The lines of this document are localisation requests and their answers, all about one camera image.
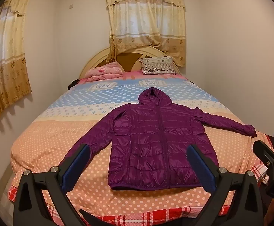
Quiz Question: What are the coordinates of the pink folded blanket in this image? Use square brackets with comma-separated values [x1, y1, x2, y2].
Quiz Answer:
[84, 61, 124, 83]

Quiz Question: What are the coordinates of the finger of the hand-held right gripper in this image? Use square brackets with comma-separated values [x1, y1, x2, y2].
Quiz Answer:
[253, 140, 274, 170]

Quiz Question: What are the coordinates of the polka dot bedspread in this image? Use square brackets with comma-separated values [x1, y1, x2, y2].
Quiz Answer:
[10, 72, 272, 217]

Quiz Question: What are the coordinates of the beige curtain with valance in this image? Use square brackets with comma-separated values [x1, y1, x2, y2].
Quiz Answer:
[105, 0, 187, 67]

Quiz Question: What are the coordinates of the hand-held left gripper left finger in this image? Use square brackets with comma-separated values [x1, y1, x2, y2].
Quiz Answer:
[14, 144, 118, 226]

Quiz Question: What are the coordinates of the black object beside bed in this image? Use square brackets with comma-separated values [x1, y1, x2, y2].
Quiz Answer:
[67, 79, 80, 90]

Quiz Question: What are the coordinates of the striped frilled pillow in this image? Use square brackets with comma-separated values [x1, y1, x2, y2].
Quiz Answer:
[139, 56, 178, 75]

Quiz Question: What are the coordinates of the red plaid bed sheet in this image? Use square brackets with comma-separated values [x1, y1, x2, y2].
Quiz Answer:
[7, 163, 269, 226]

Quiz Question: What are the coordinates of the purple hooded puffer jacket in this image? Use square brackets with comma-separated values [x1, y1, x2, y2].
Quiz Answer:
[64, 88, 257, 191]

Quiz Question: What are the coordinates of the beige floral side curtain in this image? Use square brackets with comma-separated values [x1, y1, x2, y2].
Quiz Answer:
[0, 0, 32, 128]

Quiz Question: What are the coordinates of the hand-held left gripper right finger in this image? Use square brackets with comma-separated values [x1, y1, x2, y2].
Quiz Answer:
[165, 144, 268, 226]

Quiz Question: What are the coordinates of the cream round wooden headboard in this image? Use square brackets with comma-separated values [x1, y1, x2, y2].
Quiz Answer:
[79, 45, 182, 79]

